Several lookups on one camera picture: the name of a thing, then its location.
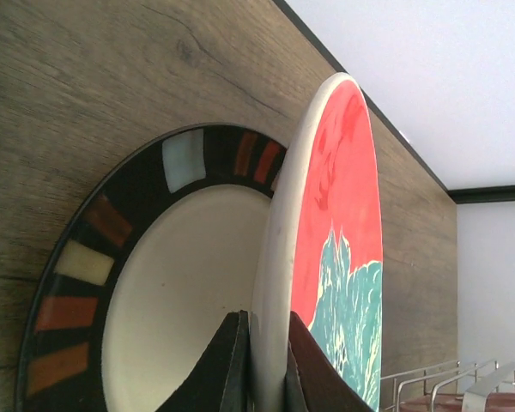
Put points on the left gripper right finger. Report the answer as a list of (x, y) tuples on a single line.
[(311, 382)]

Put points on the black rimmed round plate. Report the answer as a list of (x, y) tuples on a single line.
[(148, 267)]

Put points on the wire dish rack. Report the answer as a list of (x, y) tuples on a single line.
[(453, 385)]

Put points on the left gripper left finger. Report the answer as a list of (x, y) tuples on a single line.
[(219, 380)]

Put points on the black frame rail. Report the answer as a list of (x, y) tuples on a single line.
[(441, 74)]

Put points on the red plate teal flower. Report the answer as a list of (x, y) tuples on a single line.
[(322, 252)]

